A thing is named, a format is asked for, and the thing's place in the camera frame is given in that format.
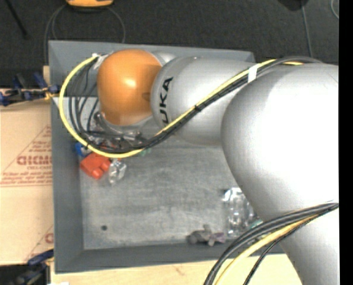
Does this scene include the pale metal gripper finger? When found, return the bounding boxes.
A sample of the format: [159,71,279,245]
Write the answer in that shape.
[108,162,119,186]
[116,159,128,180]

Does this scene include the red toy block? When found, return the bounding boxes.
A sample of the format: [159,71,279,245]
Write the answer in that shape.
[80,152,111,180]

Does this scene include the grey metal bin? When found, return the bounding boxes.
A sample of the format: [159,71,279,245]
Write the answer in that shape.
[47,40,287,273]

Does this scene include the brown cardboard board, red print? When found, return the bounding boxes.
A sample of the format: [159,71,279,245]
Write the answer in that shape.
[0,87,56,267]

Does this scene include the grey and purple toy animal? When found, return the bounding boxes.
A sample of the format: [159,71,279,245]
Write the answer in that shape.
[187,224,226,247]

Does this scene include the clear plastic bottle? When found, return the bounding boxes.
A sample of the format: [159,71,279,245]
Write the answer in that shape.
[221,187,263,239]

